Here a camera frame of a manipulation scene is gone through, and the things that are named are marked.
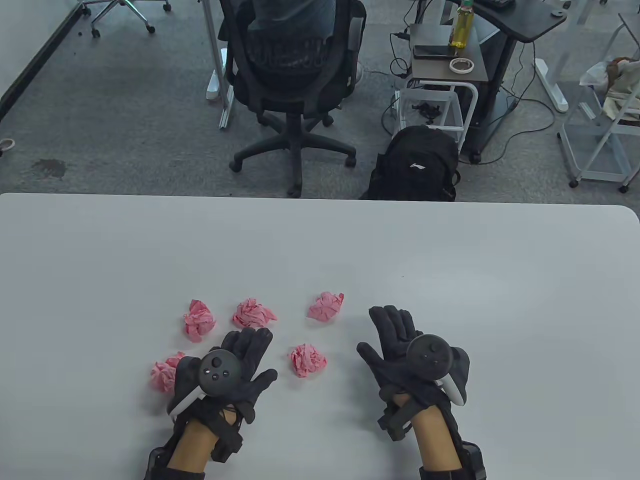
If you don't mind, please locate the person's left hand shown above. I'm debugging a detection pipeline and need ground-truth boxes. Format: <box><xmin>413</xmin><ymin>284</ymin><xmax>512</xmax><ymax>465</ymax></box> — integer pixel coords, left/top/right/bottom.
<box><xmin>172</xmin><ymin>327</ymin><xmax>279</xmax><ymax>425</ymax></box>

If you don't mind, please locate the person's right hand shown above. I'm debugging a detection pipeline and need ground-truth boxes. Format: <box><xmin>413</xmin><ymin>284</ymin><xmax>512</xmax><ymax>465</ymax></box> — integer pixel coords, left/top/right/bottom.
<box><xmin>356</xmin><ymin>305</ymin><xmax>453</xmax><ymax>408</ymax></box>

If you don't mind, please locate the pink crinkled paper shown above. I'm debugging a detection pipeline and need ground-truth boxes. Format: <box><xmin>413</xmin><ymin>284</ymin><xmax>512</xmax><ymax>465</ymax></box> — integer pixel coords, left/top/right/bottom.
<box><xmin>183</xmin><ymin>299</ymin><xmax>217</xmax><ymax>344</ymax></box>
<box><xmin>150</xmin><ymin>351</ymin><xmax>187</xmax><ymax>396</ymax></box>
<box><xmin>232</xmin><ymin>298</ymin><xmax>278</xmax><ymax>330</ymax></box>
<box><xmin>307</xmin><ymin>291</ymin><xmax>345</xmax><ymax>323</ymax></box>
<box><xmin>288</xmin><ymin>343</ymin><xmax>328</xmax><ymax>379</ymax></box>

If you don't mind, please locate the person's right forearm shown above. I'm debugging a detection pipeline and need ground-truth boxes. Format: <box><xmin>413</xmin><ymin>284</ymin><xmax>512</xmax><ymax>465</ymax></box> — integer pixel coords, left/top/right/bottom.
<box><xmin>410</xmin><ymin>400</ymin><xmax>466</xmax><ymax>480</ymax></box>

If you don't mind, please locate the person's left forearm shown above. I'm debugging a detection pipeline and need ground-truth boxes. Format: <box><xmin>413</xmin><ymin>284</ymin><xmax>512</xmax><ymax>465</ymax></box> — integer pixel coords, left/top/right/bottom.
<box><xmin>165</xmin><ymin>417</ymin><xmax>223</xmax><ymax>480</ymax></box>

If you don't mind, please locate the black white handheld controller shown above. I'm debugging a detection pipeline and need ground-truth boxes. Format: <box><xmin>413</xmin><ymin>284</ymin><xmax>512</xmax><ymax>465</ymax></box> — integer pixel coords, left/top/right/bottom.
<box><xmin>406</xmin><ymin>334</ymin><xmax>471</xmax><ymax>406</ymax></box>
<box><xmin>167</xmin><ymin>350</ymin><xmax>241</xmax><ymax>418</ymax></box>

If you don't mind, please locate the black backpack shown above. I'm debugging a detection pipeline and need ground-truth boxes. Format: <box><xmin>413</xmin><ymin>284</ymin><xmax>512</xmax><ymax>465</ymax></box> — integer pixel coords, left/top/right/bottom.
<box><xmin>361</xmin><ymin>125</ymin><xmax>461</xmax><ymax>202</ymax></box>

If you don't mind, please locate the small black gadget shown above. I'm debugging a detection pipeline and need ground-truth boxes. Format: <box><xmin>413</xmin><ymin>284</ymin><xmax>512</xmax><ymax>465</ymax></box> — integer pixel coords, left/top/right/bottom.
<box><xmin>411</xmin><ymin>101</ymin><xmax>443</xmax><ymax>126</ymax></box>

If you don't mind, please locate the black mesh office chair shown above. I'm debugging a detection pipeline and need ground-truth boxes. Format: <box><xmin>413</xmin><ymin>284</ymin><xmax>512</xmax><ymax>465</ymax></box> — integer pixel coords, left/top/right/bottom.
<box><xmin>218</xmin><ymin>0</ymin><xmax>368</xmax><ymax>198</ymax></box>

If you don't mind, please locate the white wheeled rack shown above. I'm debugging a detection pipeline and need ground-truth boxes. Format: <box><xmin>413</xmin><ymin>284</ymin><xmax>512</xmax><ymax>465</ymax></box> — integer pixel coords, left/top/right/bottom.
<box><xmin>557</xmin><ymin>12</ymin><xmax>640</xmax><ymax>193</ymax></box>

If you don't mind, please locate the black phone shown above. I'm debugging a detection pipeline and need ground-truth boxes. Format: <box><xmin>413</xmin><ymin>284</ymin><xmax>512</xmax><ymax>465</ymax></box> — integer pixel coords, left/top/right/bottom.
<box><xmin>413</xmin><ymin>45</ymin><xmax>458</xmax><ymax>61</ymax></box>

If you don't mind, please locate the white desk foot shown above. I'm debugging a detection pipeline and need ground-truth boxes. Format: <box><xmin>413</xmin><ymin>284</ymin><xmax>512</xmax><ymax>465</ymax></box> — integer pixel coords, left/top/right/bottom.
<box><xmin>534</xmin><ymin>57</ymin><xmax>570</xmax><ymax>113</ymax></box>

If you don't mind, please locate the white desk leg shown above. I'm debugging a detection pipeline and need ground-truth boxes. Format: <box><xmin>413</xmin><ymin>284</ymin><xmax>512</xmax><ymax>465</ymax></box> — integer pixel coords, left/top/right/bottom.
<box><xmin>200</xmin><ymin>0</ymin><xmax>236</xmax><ymax>130</ymax></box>

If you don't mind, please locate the yellow drink bottle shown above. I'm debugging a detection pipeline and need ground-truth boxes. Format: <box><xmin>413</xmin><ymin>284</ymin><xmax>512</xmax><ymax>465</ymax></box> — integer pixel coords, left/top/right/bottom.
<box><xmin>448</xmin><ymin>0</ymin><xmax>475</xmax><ymax>51</ymax></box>

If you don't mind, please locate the white plastic bag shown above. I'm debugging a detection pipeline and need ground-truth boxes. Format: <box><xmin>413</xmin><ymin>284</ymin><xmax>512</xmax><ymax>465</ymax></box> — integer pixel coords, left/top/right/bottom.
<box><xmin>579</xmin><ymin>60</ymin><xmax>613</xmax><ymax>88</ymax></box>

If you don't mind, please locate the beige cloth bundle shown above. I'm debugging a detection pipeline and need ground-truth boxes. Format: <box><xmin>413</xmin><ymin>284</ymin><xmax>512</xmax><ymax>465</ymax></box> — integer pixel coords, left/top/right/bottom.
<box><xmin>602</xmin><ymin>57</ymin><xmax>640</xmax><ymax>123</ymax></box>

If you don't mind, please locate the black standing desk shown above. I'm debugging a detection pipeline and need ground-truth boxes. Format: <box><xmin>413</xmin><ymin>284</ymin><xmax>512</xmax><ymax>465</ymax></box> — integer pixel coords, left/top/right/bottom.
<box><xmin>457</xmin><ymin>0</ymin><xmax>568</xmax><ymax>166</ymax></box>

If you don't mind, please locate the swivel chair with chrome base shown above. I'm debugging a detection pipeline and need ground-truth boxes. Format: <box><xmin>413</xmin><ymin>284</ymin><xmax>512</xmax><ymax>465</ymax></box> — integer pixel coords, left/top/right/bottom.
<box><xmin>77</xmin><ymin>0</ymin><xmax>172</xmax><ymax>38</ymax></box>

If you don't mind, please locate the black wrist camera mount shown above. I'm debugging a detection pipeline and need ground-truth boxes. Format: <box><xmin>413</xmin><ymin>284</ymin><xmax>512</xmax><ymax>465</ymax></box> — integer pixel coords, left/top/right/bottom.
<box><xmin>200</xmin><ymin>400</ymin><xmax>246</xmax><ymax>463</ymax></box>
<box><xmin>377</xmin><ymin>400</ymin><xmax>418</xmax><ymax>441</ymax></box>

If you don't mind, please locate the black floor cable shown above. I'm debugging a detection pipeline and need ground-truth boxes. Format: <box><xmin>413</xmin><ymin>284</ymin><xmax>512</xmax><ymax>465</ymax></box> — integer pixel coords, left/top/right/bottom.
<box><xmin>470</xmin><ymin>42</ymin><xmax>557</xmax><ymax>166</ymax></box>

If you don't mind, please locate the black plug cable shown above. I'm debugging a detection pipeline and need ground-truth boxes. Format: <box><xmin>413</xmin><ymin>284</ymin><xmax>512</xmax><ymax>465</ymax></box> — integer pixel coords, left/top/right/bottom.
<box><xmin>389</xmin><ymin>30</ymin><xmax>415</xmax><ymax>78</ymax></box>

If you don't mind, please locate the grey side table white frame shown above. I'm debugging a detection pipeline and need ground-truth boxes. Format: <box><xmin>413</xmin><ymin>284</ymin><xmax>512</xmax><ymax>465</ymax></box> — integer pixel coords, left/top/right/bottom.
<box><xmin>395</xmin><ymin>22</ymin><xmax>488</xmax><ymax>151</ymax></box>

